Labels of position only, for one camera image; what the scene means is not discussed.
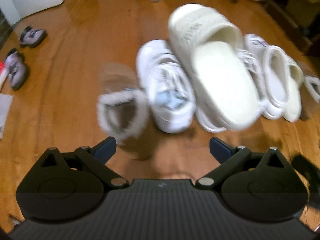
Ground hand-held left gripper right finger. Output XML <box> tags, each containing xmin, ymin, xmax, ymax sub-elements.
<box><xmin>195</xmin><ymin>137</ymin><xmax>292</xmax><ymax>190</ymax></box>

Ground red and white packet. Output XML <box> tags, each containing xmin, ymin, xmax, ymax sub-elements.
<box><xmin>0</xmin><ymin>61</ymin><xmax>7</xmax><ymax>90</ymax></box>

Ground white sneaker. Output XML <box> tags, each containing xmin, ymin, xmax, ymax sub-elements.
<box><xmin>136</xmin><ymin>39</ymin><xmax>197</xmax><ymax>133</ymax></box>
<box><xmin>195</xmin><ymin>34</ymin><xmax>269</xmax><ymax>133</ymax></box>

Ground brown fleece-lined boot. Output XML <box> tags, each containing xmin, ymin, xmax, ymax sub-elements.
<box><xmin>297</xmin><ymin>61</ymin><xmax>320</xmax><ymax>122</ymax></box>
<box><xmin>96</xmin><ymin>62</ymin><xmax>150</xmax><ymax>145</ymax></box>

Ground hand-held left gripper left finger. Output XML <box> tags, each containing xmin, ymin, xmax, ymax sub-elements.
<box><xmin>37</xmin><ymin>137</ymin><xmax>130</xmax><ymax>189</ymax></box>

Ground grey sandal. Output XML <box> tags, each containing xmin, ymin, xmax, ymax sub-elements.
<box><xmin>19</xmin><ymin>26</ymin><xmax>47</xmax><ymax>48</ymax></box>
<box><xmin>5</xmin><ymin>49</ymin><xmax>29</xmax><ymax>91</ymax></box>

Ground grey paper sheet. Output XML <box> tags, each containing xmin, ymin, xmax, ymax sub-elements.
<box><xmin>0</xmin><ymin>94</ymin><xmax>13</xmax><ymax>140</ymax></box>

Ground open cardboard box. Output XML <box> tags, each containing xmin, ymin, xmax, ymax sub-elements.
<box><xmin>285</xmin><ymin>0</ymin><xmax>320</xmax><ymax>28</ymax></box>

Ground white clog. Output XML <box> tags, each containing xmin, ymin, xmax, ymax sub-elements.
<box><xmin>262</xmin><ymin>45</ymin><xmax>305</xmax><ymax>123</ymax></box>
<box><xmin>168</xmin><ymin>4</ymin><xmax>262</xmax><ymax>131</ymax></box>

